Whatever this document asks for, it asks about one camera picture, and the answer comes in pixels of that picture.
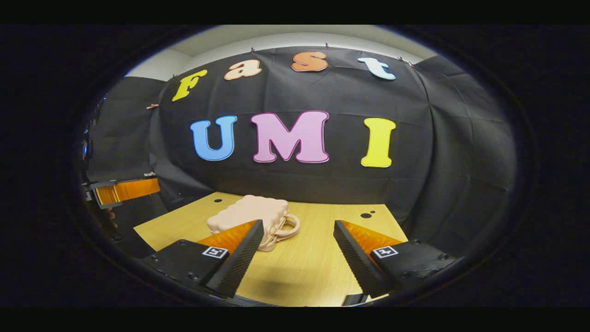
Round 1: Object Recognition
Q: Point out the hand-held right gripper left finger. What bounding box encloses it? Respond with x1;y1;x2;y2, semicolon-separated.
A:
141;219;266;299

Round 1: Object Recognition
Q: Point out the pink suitcase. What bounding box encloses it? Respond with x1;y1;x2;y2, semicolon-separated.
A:
206;195;301;252

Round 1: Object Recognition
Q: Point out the dark equipment stand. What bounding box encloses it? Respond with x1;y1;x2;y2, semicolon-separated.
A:
81;95;98;185

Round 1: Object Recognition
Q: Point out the black backdrop cloth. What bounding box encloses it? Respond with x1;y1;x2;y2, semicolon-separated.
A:
83;45;517;259

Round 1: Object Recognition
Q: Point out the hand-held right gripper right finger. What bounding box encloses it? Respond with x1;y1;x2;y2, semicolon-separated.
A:
333;219;465;300

